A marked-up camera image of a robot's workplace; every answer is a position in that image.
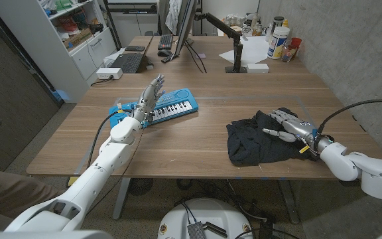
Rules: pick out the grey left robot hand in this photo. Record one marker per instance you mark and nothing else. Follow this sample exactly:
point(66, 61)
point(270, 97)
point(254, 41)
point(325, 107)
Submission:
point(148, 98)

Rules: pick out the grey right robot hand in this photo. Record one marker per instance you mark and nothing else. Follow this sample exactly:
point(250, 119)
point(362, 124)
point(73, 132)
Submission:
point(293, 126)

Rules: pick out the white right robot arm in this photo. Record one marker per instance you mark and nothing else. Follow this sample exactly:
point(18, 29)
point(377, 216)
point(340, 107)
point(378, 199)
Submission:
point(370, 169)

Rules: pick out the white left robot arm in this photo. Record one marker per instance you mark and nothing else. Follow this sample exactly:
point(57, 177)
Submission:
point(104, 166)

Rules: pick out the blue toy keyboard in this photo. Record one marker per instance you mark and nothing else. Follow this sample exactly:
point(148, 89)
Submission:
point(177, 103)

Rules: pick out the dark navy shorts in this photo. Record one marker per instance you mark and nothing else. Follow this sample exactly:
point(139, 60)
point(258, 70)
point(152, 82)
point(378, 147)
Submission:
point(247, 146)

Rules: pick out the black computer keyboard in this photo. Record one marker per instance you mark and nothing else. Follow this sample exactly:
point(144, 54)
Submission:
point(165, 42)

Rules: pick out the black laptop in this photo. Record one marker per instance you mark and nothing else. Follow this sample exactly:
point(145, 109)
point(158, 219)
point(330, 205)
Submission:
point(129, 62)

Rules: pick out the black remote control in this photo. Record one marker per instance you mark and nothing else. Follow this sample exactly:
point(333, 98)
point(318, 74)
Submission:
point(168, 58)

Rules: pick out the white power box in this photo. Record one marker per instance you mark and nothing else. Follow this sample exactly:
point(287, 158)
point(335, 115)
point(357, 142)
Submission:
point(109, 73)

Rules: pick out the black computer mouse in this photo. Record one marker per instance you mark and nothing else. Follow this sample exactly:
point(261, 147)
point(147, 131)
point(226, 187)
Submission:
point(164, 52)

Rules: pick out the purple sticky note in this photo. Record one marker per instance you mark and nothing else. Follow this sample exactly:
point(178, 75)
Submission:
point(201, 55)

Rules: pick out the small white box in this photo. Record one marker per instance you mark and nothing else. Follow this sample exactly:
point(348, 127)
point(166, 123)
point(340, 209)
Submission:
point(257, 68)

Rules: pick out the grey table leg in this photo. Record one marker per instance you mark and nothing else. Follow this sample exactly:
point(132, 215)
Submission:
point(121, 199)
point(288, 199)

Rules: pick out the white shelf cabinet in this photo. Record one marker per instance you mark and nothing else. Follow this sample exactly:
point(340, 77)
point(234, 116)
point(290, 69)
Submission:
point(78, 63)

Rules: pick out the black computer monitor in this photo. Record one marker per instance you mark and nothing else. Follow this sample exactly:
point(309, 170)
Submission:
point(186, 23)

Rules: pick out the red cup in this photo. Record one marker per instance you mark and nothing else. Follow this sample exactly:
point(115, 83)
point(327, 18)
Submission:
point(296, 42)

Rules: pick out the white wipes canister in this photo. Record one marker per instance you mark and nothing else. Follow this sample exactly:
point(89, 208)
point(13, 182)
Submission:
point(278, 41)

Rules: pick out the white hanging cloth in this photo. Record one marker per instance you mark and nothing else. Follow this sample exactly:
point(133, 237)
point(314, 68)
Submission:
point(172, 15)

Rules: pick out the white paper sheet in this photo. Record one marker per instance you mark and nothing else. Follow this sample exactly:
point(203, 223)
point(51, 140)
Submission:
point(252, 49)

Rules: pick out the black floor fan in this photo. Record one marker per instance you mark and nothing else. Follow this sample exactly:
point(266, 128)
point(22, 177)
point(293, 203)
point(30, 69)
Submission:
point(140, 186)

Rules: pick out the cardboard box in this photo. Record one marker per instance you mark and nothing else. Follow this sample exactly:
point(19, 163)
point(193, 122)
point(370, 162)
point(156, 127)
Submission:
point(76, 38)

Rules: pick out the yellow bottle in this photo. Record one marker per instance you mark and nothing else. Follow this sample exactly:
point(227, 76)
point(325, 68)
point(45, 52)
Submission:
point(285, 23)

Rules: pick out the dark bottle with lid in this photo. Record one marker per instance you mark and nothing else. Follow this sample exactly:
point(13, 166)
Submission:
point(278, 21)

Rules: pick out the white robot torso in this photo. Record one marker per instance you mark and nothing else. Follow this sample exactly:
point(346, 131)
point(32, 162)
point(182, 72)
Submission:
point(207, 212)

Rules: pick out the grey finned module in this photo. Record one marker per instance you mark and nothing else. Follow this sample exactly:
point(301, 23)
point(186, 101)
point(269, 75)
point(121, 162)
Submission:
point(196, 230)

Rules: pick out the person's leg brown trousers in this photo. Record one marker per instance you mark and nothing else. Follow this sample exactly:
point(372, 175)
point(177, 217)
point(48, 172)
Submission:
point(8, 192)

